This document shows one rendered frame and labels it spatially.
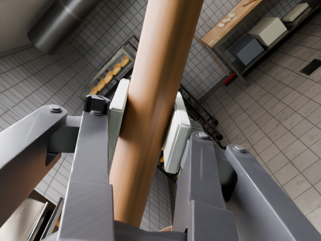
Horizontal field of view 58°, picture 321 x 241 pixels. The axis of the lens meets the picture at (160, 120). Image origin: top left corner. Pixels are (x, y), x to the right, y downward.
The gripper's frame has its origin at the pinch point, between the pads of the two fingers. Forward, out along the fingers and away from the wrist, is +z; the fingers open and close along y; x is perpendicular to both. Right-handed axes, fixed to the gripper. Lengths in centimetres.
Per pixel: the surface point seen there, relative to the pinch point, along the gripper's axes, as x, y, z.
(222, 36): -1, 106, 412
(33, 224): -128, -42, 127
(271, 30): 25, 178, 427
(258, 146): -100, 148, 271
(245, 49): -10, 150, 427
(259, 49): -4, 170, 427
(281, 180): -103, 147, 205
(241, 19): 29, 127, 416
